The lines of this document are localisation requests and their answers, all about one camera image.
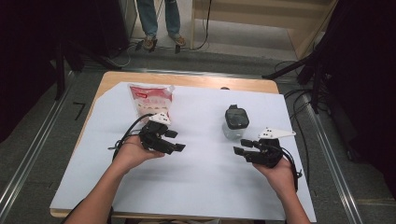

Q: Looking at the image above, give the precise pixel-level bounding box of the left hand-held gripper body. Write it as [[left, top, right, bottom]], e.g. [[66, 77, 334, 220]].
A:
[[138, 112, 172, 154]]

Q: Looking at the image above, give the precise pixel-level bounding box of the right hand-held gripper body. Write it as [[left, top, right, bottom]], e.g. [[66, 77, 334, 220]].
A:
[[248, 126, 297, 170]]

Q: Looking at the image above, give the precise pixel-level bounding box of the clear jar with black lid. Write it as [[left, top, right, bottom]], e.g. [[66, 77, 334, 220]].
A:
[[221, 104, 250, 141]]

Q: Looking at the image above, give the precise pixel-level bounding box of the red and white plastic pouch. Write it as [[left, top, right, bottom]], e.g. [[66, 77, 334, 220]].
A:
[[127, 83, 176, 125]]

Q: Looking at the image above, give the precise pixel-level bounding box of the person's left hand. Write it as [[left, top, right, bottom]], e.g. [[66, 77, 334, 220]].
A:
[[113, 135, 165, 175]]

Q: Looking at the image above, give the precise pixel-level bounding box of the person's right hand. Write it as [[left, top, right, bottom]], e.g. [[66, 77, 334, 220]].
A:
[[253, 157, 298, 200]]

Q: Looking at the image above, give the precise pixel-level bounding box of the white paper sheet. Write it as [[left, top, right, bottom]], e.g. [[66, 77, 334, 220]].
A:
[[49, 81, 318, 223]]

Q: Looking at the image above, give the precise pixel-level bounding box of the wooden table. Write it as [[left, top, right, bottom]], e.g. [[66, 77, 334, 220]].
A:
[[49, 70, 281, 220]]

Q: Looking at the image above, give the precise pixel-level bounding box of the black metal stand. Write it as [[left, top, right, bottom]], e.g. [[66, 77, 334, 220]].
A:
[[261, 46, 331, 115], [54, 36, 124, 101]]

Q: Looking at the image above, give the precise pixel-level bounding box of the yellow floor tape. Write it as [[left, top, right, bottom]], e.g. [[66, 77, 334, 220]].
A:
[[356, 198, 396, 206]]

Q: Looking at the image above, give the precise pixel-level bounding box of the dark cabinet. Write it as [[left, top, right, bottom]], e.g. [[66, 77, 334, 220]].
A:
[[92, 0, 138, 57]]

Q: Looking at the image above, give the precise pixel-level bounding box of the black curtain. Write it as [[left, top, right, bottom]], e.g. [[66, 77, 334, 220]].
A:
[[314, 0, 396, 200], [0, 0, 125, 144]]

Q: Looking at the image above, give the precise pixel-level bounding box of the left hand-held gripper cable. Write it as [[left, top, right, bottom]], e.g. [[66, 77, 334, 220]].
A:
[[107, 113, 155, 162]]

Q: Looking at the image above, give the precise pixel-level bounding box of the hand-held gripper cable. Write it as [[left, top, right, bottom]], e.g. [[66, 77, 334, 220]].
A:
[[278, 146, 304, 192], [107, 113, 155, 162]]

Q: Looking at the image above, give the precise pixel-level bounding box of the right hand-held gripper cable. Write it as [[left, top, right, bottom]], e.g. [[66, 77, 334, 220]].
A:
[[278, 146, 304, 192]]

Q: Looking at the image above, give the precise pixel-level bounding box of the black floor cable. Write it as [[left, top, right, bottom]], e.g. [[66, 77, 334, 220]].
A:
[[274, 60, 312, 185]]

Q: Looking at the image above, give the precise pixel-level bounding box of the metal floor rail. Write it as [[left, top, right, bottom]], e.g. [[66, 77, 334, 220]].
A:
[[303, 92, 363, 224], [0, 69, 76, 216]]

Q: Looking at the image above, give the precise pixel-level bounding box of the white floor cable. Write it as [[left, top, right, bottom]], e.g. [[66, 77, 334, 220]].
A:
[[106, 43, 138, 68]]

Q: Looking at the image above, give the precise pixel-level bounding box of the light wooden frame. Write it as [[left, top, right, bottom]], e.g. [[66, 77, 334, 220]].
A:
[[190, 0, 339, 60]]

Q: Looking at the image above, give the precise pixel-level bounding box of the black hanging cable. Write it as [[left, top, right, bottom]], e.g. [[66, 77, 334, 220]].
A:
[[191, 0, 213, 51]]

